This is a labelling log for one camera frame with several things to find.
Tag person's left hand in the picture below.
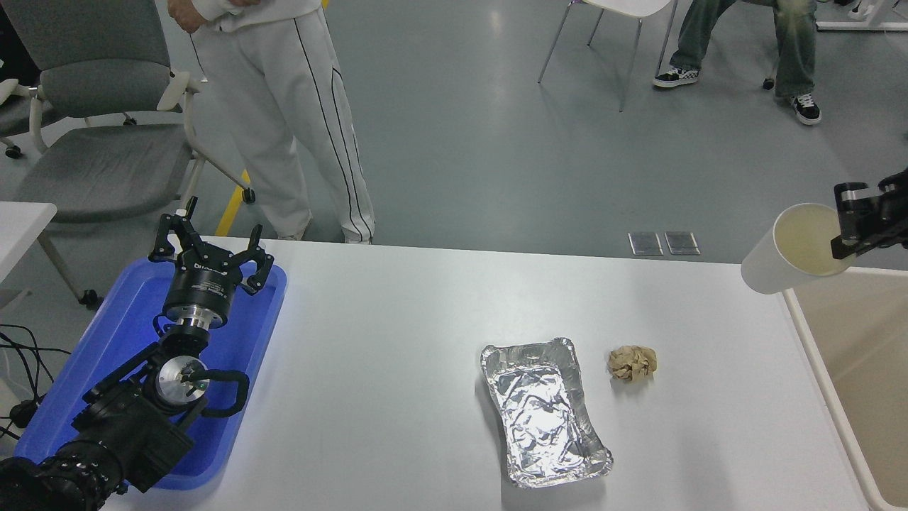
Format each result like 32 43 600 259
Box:
168 0 206 34

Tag white side table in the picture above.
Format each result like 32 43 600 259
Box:
0 202 100 310

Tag black floor cables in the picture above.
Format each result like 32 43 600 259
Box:
0 324 72 442

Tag white metal-legged chair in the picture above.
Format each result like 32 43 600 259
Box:
537 0 679 113

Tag grey office chair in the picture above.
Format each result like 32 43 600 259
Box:
0 77 43 160
0 0 258 224

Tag white background table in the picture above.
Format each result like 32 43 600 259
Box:
816 0 908 33

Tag crumpled tan paper ball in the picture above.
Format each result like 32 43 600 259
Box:
607 345 658 383

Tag person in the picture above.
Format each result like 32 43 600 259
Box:
653 0 822 126
168 0 377 246

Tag white paper cup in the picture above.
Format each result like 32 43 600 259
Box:
741 203 858 295

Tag blue plastic tray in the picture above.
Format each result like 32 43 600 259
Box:
14 257 288 492

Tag aluminium foil tray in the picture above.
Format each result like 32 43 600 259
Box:
480 337 614 489

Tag large pale bin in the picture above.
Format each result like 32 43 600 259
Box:
782 266 908 511

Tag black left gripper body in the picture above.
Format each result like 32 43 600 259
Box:
164 257 242 314

